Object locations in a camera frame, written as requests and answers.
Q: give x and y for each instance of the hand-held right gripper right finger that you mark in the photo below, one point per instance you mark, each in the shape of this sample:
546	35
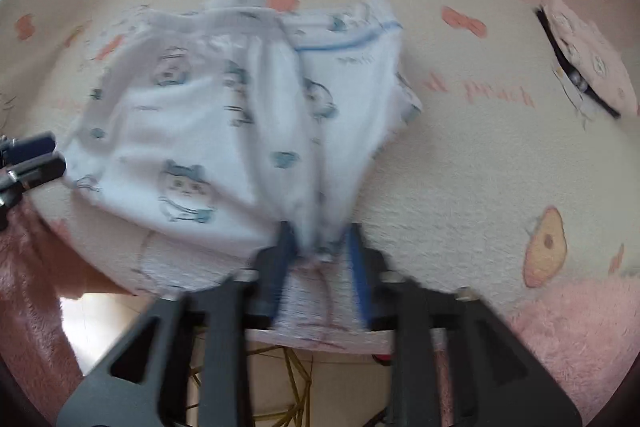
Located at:
357	277

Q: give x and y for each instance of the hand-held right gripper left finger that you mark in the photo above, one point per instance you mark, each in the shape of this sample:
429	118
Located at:
280	267

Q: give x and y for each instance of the pink cat print blanket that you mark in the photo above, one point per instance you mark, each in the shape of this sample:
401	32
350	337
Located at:
475	167

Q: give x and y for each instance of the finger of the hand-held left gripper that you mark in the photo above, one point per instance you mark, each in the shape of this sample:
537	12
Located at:
32	146
37	172

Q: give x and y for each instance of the white cartoon print pants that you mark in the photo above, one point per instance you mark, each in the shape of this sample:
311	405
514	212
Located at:
200	117

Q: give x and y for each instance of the pink fluffy cloth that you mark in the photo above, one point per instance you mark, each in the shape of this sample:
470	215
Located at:
575	332
25	307

